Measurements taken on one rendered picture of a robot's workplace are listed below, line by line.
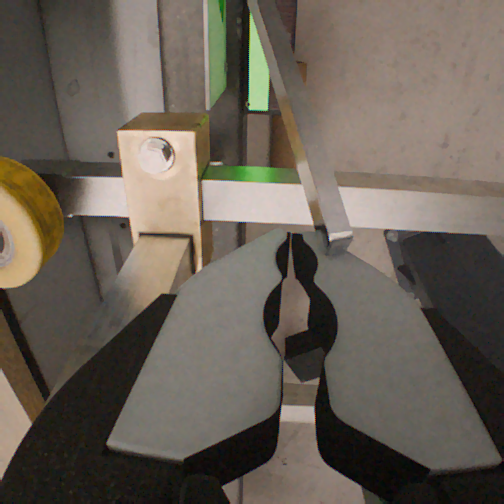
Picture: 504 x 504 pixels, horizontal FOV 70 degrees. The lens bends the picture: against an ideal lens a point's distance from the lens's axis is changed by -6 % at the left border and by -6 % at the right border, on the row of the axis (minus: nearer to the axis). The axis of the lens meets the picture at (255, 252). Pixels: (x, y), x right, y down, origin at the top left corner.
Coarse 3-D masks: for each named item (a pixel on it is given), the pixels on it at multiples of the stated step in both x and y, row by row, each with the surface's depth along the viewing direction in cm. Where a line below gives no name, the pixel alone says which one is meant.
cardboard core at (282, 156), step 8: (304, 64) 91; (304, 72) 92; (304, 80) 93; (280, 120) 97; (280, 128) 99; (272, 136) 102; (280, 136) 100; (272, 144) 103; (280, 144) 101; (288, 144) 100; (272, 152) 104; (280, 152) 102; (288, 152) 101; (272, 160) 105; (280, 160) 103; (288, 160) 103; (296, 168) 105
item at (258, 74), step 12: (252, 24) 32; (252, 36) 33; (252, 48) 33; (252, 60) 34; (264, 60) 34; (252, 72) 34; (264, 72) 34; (252, 84) 35; (264, 84) 35; (252, 96) 36; (264, 96) 36; (252, 108) 36; (264, 108) 36
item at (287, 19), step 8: (280, 0) 31; (288, 0) 31; (280, 8) 31; (288, 8) 31; (280, 16) 32; (288, 16) 32; (288, 24) 32; (288, 32) 32; (272, 88) 35; (272, 96) 35; (272, 104) 36
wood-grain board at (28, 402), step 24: (0, 312) 29; (0, 336) 29; (0, 360) 29; (24, 360) 32; (0, 384) 30; (24, 384) 32; (0, 408) 32; (24, 408) 32; (0, 432) 35; (24, 432) 34; (0, 456) 38; (0, 480) 42
